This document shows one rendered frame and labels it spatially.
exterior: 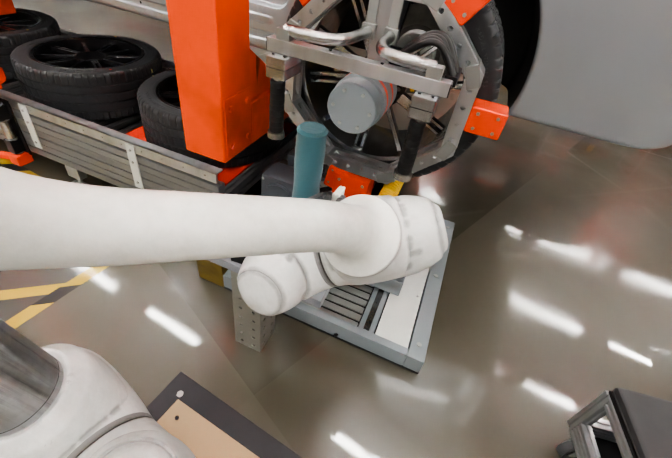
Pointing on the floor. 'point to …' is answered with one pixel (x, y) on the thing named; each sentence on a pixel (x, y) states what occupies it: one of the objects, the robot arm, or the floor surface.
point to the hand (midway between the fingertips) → (337, 196)
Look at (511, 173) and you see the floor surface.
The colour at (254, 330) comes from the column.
